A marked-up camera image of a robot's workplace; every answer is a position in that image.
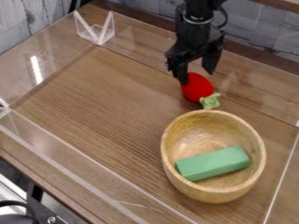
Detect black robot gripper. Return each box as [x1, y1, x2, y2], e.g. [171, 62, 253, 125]
[165, 26, 225, 85]

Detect red plush fruit green stem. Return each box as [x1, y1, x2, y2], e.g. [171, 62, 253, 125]
[181, 72, 220, 109]

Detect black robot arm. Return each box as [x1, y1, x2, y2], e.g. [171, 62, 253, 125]
[164, 0, 228, 85]

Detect wooden bowl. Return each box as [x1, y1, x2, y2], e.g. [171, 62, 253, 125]
[160, 110, 267, 204]

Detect green rectangular block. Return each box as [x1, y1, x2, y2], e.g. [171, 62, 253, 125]
[175, 146, 249, 181]

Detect clear acrylic corner bracket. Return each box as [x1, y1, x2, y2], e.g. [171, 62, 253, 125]
[73, 10, 115, 46]

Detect clear acrylic enclosure walls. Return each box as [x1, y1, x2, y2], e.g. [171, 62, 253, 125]
[0, 14, 299, 224]

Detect black metal table frame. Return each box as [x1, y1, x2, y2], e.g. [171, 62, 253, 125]
[26, 182, 76, 224]

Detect black cable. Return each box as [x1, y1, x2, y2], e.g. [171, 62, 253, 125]
[0, 199, 40, 224]

